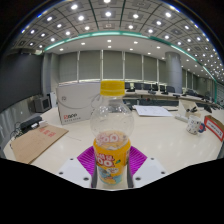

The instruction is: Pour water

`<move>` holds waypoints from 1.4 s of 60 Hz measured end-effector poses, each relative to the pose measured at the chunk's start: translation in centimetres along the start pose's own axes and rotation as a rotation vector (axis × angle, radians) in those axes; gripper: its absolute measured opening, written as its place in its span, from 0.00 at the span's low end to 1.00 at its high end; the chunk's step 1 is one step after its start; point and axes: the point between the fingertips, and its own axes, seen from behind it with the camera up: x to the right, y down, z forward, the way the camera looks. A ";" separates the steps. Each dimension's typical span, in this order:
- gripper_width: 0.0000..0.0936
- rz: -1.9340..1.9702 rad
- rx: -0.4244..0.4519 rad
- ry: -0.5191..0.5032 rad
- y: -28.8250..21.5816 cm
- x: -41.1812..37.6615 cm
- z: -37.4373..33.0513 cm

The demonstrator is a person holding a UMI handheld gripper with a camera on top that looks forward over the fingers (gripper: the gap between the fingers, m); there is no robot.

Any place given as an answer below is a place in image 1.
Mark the large white cardboard box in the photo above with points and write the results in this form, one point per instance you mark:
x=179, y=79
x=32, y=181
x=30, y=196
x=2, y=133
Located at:
x=75, y=103

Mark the clear bottle with yellow cap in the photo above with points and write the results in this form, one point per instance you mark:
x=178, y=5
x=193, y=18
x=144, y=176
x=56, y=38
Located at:
x=111, y=160

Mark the black desk microphone base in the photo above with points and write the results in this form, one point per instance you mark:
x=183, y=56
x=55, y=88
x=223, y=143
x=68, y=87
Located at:
x=208, y=108

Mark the black desk microphone units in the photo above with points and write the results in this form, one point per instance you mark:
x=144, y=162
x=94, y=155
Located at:
x=165, y=93

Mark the grey boxy monitor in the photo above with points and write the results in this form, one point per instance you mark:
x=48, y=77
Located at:
x=41, y=104

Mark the open cardboard box, red flap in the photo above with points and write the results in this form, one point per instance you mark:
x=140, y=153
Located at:
x=215, y=128

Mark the row of black office chairs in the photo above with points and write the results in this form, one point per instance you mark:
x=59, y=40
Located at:
x=170, y=89

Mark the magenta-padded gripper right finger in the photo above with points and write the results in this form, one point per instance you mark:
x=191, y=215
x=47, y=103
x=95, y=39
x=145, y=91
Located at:
x=150, y=170

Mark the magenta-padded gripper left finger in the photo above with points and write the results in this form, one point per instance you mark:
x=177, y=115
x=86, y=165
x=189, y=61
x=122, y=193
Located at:
x=71, y=170

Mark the white remote control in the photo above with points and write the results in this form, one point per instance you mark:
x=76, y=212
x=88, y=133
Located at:
x=181, y=118

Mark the long curved conference desk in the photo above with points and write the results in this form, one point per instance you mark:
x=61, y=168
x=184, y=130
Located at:
x=156, y=100

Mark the white paper sheets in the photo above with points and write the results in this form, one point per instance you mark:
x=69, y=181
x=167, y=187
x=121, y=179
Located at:
x=151, y=111

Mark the round ceiling lights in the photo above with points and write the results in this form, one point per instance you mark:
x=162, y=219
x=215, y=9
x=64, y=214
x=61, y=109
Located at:
x=108, y=14

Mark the small black tool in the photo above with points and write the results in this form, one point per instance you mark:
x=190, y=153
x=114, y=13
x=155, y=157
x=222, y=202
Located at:
x=192, y=109

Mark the black document tray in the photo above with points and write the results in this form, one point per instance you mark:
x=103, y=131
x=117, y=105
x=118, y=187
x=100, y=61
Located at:
x=128, y=105

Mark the flat brown cardboard sheet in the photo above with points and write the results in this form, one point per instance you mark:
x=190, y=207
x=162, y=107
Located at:
x=35, y=141

